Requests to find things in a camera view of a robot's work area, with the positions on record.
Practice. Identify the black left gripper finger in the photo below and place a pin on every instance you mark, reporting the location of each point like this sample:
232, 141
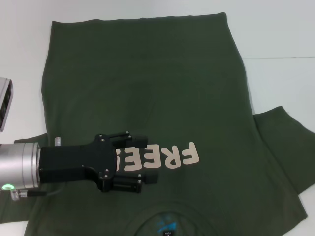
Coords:
140, 141
123, 185

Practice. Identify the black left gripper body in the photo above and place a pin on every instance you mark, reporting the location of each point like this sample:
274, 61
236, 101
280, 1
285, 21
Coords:
73, 159

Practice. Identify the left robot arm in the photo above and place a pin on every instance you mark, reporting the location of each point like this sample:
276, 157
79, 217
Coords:
19, 164

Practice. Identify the dark green printed t-shirt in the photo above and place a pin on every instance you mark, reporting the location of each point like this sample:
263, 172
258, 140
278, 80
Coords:
152, 81

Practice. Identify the silver left camera mount bracket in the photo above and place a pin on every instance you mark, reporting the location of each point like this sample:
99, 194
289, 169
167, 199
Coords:
58, 141

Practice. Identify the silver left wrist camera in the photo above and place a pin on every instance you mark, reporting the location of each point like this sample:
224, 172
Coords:
5, 103

